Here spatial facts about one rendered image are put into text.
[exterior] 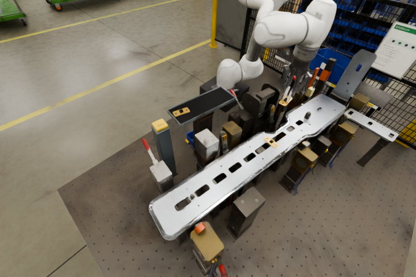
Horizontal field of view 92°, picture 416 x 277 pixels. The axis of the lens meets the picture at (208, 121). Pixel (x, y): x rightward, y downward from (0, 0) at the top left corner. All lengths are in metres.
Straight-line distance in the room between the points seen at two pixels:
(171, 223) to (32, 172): 2.06
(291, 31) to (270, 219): 0.96
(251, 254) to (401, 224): 0.88
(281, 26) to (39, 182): 2.48
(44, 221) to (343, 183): 2.36
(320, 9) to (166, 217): 0.96
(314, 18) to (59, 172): 2.49
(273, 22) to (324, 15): 0.18
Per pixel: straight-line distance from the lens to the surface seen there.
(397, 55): 1.85
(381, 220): 1.60
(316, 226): 1.38
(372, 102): 1.75
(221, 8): 4.10
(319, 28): 0.87
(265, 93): 1.19
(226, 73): 1.62
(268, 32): 0.76
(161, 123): 1.01
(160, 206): 0.95
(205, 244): 0.83
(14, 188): 2.75
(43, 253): 2.27
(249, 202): 0.94
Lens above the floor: 1.87
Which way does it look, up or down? 45 degrees down
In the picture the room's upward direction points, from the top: 2 degrees clockwise
